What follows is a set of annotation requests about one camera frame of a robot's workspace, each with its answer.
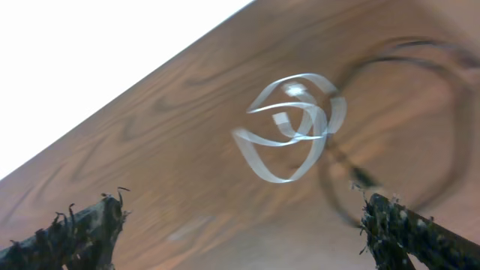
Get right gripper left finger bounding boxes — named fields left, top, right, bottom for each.
left=1, top=187, right=130, bottom=270

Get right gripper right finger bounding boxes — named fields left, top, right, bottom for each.
left=351, top=183, right=479, bottom=270

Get white usb cable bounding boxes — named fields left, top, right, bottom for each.
left=231, top=72, right=348, bottom=185

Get thick black usb cable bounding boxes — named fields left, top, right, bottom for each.
left=318, top=36, right=480, bottom=228

